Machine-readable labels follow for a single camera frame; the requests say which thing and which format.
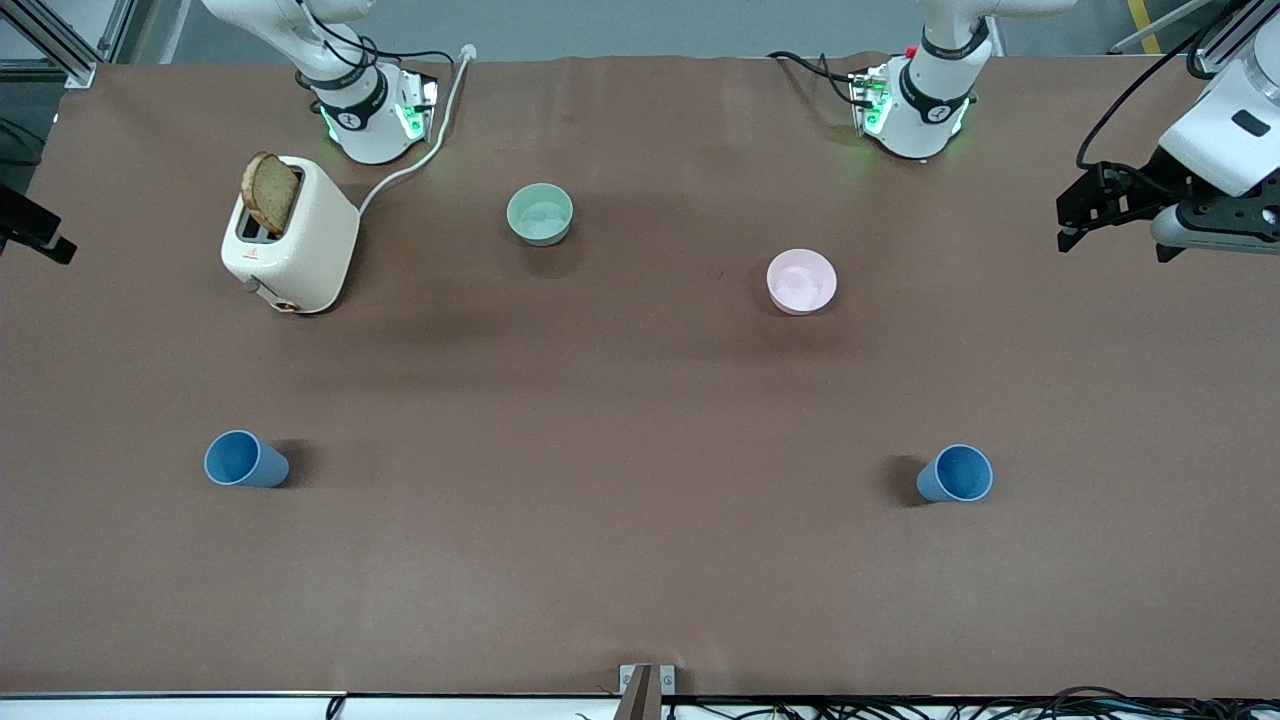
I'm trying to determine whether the brown bread slice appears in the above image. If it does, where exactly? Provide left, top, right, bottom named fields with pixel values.
left=241, top=151, right=302, bottom=237

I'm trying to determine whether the green lit connector box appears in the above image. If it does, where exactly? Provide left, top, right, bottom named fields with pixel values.
left=395, top=72, right=441, bottom=143
left=850, top=65, right=893, bottom=138

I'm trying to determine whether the cream white toaster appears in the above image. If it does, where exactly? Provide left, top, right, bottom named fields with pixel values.
left=220, top=155, right=361, bottom=316

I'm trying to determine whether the pale pink bowl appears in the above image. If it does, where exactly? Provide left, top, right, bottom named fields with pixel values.
left=766, top=248, right=839, bottom=317

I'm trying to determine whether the blue plastic cup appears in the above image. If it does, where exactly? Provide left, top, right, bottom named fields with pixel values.
left=204, top=430, right=291, bottom=489
left=916, top=444, right=995, bottom=504

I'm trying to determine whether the pale green bowl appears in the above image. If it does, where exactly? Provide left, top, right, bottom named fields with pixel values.
left=506, top=183, right=575, bottom=247

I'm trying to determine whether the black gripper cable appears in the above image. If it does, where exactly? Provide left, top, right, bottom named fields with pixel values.
left=1076, top=0, right=1246, bottom=173

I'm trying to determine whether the aluminium frame profile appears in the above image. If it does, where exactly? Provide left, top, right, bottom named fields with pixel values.
left=0, top=0, right=131, bottom=89
left=1190, top=0, right=1280, bottom=73

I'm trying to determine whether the black arm base cable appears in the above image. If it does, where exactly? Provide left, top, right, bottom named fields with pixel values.
left=295, top=0, right=457, bottom=93
left=767, top=50, right=863, bottom=103

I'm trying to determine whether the white toaster power cable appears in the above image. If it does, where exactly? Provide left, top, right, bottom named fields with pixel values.
left=357, top=44, right=478, bottom=217

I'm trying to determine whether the grey metal bracket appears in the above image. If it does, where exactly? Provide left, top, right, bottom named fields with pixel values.
left=618, top=664, right=677, bottom=720

